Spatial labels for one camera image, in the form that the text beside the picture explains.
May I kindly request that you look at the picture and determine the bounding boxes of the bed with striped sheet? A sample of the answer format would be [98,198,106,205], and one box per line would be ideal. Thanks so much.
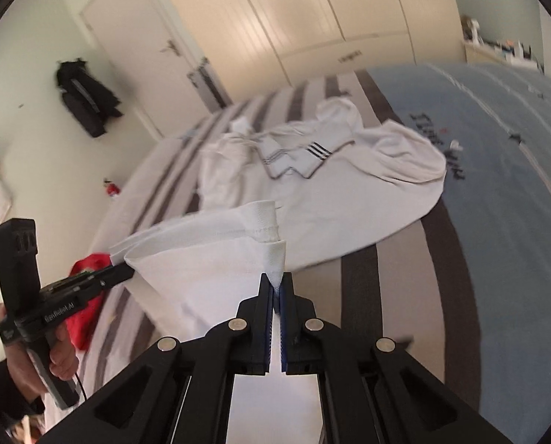
[44,62,551,444]

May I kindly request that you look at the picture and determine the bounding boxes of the black jacket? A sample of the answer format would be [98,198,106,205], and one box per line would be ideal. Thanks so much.
[56,59,123,138]

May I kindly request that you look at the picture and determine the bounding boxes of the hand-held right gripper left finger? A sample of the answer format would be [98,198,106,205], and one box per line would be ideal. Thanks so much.
[44,274,273,444]

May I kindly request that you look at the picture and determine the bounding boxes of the person's left forearm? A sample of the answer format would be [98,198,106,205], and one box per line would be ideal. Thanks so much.
[0,358,45,431]

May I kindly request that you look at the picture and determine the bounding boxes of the cream wardrobe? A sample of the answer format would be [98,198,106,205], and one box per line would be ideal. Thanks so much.
[151,0,463,98]

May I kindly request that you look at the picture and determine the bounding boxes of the white desk lamp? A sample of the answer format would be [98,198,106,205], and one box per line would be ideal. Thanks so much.
[463,16,482,44]

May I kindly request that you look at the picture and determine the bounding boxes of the white nightstand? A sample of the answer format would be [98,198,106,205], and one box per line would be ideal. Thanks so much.
[463,39,547,72]

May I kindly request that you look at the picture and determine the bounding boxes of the white door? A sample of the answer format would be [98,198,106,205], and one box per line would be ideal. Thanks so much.
[79,0,223,142]

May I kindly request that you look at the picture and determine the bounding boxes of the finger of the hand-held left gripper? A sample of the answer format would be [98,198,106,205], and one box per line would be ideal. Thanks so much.
[42,263,135,295]

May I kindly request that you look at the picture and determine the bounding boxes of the person's left hand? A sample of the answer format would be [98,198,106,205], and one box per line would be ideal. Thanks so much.
[5,321,77,401]

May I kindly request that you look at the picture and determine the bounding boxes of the red shirt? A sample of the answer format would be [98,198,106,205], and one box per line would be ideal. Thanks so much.
[70,253,104,350]

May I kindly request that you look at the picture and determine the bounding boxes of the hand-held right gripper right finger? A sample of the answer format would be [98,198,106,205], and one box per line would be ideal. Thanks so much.
[279,274,512,444]

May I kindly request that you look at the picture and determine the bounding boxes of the silver suitcase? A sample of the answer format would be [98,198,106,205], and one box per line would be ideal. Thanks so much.
[187,58,232,112]

